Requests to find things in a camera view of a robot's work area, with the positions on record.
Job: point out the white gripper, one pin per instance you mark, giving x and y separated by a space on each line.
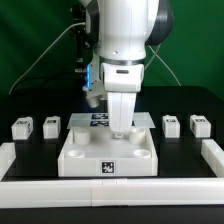
122 83

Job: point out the white square table top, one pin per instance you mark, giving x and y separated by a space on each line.
96 152

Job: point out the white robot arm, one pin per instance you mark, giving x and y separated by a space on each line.
118 32

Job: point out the white sheet with markers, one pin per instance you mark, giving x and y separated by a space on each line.
140 119

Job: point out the white U-shaped fence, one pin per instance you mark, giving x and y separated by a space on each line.
105 192

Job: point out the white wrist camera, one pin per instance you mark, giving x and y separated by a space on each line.
96 94

